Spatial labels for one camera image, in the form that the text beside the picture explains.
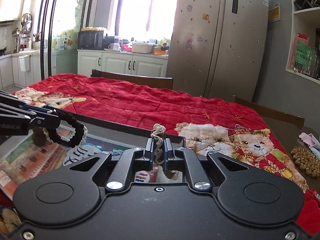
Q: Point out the red quilted bedspread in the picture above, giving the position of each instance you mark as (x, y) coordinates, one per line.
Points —
(206, 124)

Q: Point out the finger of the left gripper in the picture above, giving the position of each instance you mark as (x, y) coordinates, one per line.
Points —
(46, 120)
(8, 100)

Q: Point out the white kitchen cabinet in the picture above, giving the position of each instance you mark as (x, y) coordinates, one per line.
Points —
(121, 62)

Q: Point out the white mug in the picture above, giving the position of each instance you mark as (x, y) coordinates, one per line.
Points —
(114, 46)

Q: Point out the black shallow box tray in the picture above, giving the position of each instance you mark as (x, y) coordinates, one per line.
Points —
(21, 159)

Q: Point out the brown fuzzy hair claw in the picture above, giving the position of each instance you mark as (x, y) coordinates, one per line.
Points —
(38, 137)

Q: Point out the white wall shelf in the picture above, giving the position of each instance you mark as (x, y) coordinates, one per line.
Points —
(304, 28)

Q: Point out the green sign card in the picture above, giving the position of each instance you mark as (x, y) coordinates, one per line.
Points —
(303, 58)

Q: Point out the silver double-door refrigerator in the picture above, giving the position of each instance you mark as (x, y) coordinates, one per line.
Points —
(217, 47)

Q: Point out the cream crochet scrunchie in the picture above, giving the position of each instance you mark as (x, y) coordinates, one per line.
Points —
(158, 135)

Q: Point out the white basin on counter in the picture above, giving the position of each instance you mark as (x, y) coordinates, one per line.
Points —
(143, 47)

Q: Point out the black microwave oven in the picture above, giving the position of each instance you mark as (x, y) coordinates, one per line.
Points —
(91, 39)

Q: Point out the black braided scrunchie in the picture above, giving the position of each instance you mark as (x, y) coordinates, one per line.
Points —
(70, 133)

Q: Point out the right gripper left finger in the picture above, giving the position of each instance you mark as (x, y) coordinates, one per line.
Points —
(129, 163)

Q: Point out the dark wooden chair right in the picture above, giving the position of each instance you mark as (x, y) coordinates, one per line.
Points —
(271, 113)

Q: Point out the dark wooden chair back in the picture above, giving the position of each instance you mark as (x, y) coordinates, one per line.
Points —
(153, 82)

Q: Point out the dark wooden chair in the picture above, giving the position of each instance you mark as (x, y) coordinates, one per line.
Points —
(153, 82)
(271, 113)

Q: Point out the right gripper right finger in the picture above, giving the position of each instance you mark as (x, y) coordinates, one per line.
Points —
(185, 160)

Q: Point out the brown beaded coaster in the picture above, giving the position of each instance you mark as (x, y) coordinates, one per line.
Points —
(306, 161)

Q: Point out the black sliding door frame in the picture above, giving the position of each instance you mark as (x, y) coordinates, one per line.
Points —
(45, 30)

